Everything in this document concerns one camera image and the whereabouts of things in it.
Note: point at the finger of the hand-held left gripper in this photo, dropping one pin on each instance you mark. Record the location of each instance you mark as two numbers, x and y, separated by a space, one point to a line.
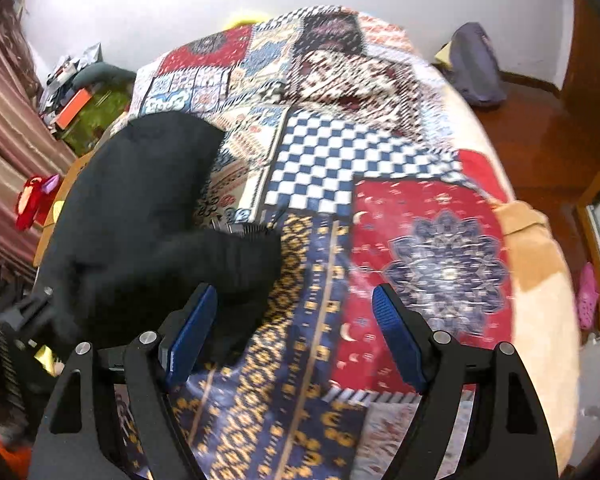
30 307

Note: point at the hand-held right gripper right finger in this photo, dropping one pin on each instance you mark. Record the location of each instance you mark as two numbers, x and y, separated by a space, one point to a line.
397 335

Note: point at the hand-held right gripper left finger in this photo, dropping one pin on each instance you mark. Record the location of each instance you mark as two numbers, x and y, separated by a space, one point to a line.
190 335

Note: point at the black garment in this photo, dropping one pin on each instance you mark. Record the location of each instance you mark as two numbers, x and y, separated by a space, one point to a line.
130 200

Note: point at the red plush toy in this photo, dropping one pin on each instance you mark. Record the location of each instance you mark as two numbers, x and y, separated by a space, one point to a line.
30 200

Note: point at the beige blanket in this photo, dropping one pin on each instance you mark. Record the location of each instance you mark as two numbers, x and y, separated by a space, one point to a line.
540 285

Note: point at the patchwork printed blanket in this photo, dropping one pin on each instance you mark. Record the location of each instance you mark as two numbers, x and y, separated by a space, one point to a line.
330 175

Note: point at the striped brown curtain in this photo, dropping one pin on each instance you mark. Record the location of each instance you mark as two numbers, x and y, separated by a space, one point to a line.
5 135

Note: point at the pink shoe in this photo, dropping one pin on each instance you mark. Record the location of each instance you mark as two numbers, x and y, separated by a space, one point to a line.
587 295

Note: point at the orange box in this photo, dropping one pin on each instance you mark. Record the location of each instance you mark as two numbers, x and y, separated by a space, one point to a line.
72 110

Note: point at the green box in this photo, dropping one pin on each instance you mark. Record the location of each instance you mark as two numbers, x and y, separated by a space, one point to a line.
100 115

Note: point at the blue-grey backpack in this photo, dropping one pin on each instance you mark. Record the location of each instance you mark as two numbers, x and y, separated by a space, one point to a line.
475 65

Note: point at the wooden door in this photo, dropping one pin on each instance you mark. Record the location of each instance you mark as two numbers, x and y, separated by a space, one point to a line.
595 85

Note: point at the yellow curved object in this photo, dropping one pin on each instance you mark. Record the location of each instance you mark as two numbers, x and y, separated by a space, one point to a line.
245 17

